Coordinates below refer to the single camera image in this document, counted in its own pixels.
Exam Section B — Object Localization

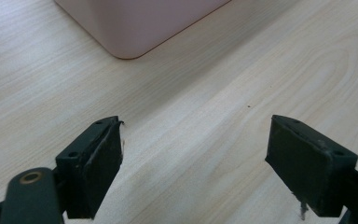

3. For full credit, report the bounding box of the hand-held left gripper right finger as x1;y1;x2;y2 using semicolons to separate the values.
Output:
265;114;358;218

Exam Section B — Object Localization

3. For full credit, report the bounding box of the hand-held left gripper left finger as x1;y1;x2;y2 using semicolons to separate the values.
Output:
55;116;125;220

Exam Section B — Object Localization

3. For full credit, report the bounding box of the pink storage box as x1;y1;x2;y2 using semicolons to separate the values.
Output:
54;0;233;61

